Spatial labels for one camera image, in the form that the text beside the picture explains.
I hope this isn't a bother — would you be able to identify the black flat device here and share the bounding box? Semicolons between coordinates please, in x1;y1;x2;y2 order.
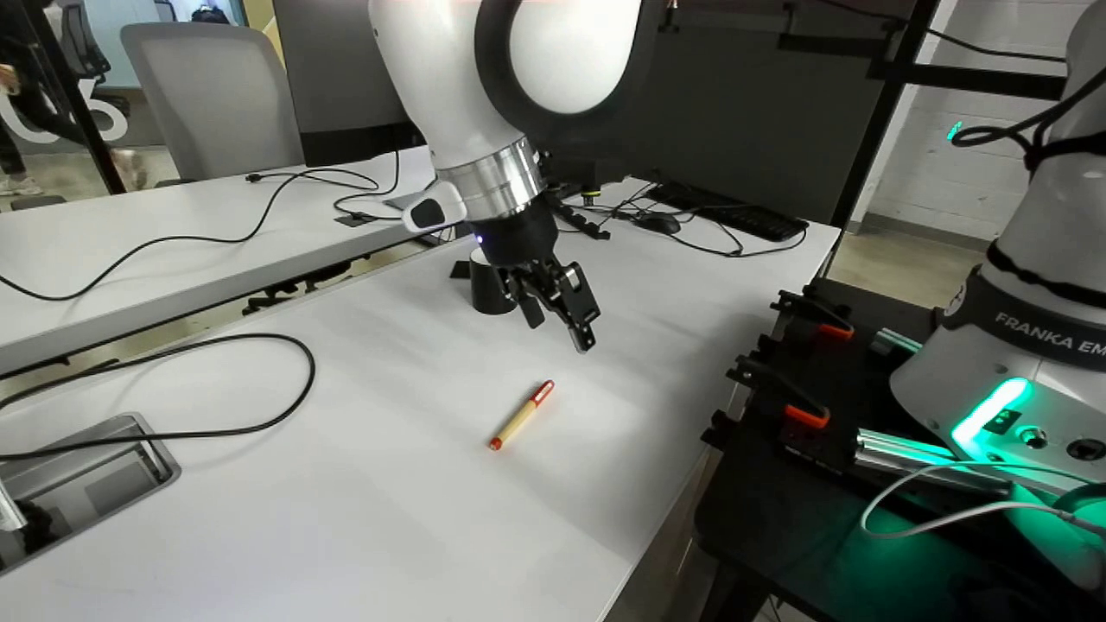
639;179;813;247

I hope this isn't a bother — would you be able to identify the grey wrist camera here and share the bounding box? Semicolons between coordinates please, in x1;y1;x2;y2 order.
393;187;470;234

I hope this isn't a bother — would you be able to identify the long black desk cable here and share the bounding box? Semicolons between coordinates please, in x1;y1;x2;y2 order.
0;164;407;306

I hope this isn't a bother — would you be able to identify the black looped table cable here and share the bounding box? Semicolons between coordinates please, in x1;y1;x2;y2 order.
0;330;323;467

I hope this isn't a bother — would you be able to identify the grey office chair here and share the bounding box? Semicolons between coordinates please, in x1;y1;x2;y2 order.
117;17;310;182

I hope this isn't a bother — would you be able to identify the grey table cable box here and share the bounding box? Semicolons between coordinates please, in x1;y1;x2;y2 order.
0;410;188;578

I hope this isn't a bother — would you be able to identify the black slanted stand pole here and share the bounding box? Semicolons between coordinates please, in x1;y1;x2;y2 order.
16;0;131;197

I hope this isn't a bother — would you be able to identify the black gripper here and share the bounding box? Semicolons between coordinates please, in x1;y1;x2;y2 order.
470;197;606;357

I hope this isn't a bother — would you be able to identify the red capped beige pen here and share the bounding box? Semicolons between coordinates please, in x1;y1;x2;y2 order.
483;377;561;457

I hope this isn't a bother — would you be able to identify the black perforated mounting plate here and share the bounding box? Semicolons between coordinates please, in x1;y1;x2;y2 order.
696;282;1106;622

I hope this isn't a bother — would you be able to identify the black desk partition panel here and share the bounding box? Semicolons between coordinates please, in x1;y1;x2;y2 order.
273;0;927;227

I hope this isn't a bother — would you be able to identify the white looped cable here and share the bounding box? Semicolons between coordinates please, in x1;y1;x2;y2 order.
854;457;1106;545

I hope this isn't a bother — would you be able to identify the black clamp orange handle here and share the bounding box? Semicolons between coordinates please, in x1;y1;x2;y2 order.
768;286;863;354
703;354;835;457

